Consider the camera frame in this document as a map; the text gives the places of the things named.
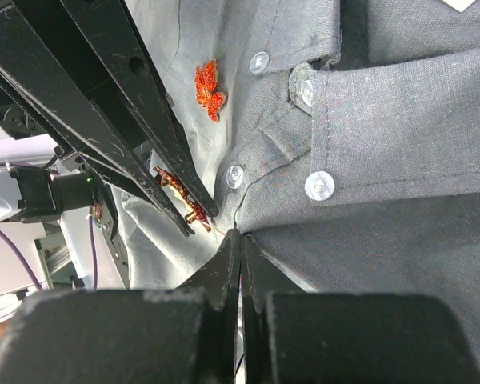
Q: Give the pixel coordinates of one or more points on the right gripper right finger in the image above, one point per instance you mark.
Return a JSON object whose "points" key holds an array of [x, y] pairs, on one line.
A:
{"points": [[292, 336]]}

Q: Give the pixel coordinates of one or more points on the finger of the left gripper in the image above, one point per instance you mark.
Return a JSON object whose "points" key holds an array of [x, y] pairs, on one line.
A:
{"points": [[113, 36], [47, 66]]}

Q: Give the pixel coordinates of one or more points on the grey button shirt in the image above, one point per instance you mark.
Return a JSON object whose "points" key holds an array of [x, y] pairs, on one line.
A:
{"points": [[349, 145]]}

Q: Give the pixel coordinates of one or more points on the orange flower brooch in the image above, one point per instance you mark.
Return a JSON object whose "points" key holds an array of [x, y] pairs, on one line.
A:
{"points": [[196, 212], [208, 96]]}

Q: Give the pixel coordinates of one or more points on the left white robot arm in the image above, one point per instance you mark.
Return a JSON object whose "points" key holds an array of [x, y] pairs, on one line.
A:
{"points": [[41, 196]]}

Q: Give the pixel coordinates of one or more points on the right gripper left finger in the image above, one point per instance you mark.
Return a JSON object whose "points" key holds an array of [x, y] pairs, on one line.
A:
{"points": [[185, 335]]}

